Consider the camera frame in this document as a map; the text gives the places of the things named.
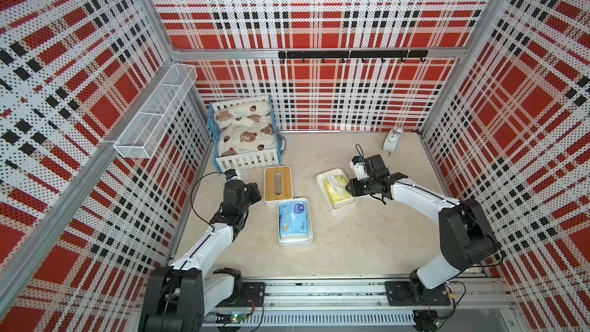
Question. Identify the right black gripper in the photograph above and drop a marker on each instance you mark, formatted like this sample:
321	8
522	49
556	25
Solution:
353	190

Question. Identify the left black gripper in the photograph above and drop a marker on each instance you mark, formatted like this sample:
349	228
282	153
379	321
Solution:
253	191

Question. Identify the wooden tissue box lid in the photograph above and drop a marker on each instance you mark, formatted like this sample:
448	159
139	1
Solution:
278	185

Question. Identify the yellow tissue paper pack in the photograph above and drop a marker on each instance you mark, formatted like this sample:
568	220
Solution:
335	186

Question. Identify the white tissue box base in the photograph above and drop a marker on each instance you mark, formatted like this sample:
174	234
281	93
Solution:
344	208
301	243

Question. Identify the blue tissue paper pack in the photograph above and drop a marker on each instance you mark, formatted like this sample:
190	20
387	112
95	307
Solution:
293	221

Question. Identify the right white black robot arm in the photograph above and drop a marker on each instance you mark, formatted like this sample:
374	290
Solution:
465	235

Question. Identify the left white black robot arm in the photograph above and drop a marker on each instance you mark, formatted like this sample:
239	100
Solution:
179	297

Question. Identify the white soap dispenser bottle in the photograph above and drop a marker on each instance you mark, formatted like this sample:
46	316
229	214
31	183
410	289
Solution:
393	140

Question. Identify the bear print pillow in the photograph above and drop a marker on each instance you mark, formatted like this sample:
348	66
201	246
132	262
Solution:
245	128

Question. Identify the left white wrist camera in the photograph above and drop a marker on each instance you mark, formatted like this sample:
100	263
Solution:
232	175

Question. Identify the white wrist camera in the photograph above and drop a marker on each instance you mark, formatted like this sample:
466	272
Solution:
232	175
359	167

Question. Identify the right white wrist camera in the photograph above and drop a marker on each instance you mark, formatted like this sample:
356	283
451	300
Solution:
359	167

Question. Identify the white wire mesh shelf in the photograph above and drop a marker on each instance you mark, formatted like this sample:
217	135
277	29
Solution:
165	95

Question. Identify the black wall hook rail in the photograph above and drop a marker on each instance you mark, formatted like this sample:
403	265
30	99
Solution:
363	55

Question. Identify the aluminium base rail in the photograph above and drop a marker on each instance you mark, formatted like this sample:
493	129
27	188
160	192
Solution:
465	304

